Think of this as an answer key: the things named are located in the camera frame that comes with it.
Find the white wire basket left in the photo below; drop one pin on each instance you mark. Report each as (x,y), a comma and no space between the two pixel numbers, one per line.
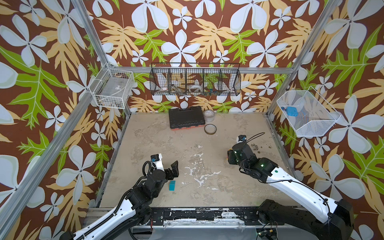
(112,87)

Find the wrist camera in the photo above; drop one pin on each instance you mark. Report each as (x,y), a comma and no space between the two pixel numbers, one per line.
(156,161)
(241,139)

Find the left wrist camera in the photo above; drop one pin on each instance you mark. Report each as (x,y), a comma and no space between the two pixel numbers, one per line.
(156,161)

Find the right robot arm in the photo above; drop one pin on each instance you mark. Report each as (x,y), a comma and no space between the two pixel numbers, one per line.
(322,216)

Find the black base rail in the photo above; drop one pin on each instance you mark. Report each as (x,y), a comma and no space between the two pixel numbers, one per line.
(249,216)

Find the black wire basket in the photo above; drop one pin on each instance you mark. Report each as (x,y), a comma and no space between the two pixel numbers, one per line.
(216,79)

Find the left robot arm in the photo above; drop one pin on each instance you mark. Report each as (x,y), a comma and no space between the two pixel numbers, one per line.
(132,209)

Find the white tape roll in basket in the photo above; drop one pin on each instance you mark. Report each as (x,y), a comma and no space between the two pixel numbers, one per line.
(195,89)

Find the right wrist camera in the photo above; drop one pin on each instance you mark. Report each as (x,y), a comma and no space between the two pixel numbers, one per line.
(241,139)

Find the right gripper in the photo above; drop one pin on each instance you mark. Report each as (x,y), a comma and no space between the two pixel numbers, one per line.
(233,155)

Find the white wire basket right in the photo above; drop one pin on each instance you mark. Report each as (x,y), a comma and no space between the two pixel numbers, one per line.
(316,115)

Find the black tool case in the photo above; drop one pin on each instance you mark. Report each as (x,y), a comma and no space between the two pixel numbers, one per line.
(186,118)

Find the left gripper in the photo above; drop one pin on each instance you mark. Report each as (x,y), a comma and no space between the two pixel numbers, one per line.
(175,170)

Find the white wire basket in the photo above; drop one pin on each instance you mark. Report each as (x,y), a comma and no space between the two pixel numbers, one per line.
(316,115)
(112,87)

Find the brown tape roll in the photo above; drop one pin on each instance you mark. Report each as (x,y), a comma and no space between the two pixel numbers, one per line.
(210,129)

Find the blue object in basket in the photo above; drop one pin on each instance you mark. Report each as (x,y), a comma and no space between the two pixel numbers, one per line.
(292,111)

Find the teal wood block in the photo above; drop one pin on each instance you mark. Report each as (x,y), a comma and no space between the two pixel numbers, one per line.
(172,185)

